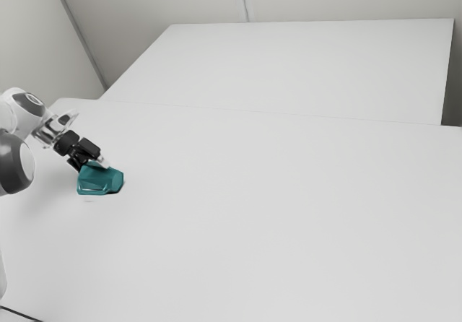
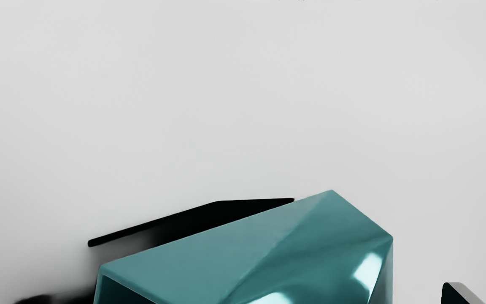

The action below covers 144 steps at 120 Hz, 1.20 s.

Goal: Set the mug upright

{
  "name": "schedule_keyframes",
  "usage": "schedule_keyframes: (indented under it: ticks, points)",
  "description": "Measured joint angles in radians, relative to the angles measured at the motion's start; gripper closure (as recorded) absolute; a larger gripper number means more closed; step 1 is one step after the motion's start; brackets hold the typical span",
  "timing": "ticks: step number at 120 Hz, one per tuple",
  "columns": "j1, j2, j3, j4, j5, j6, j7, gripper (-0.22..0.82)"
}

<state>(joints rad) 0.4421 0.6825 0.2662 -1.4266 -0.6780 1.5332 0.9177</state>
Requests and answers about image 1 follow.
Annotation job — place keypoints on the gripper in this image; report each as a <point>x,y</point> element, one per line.
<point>68,142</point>

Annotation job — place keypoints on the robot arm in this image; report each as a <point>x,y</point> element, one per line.
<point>19,120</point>

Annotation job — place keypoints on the teal faceted mug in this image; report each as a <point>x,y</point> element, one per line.
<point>101,181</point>

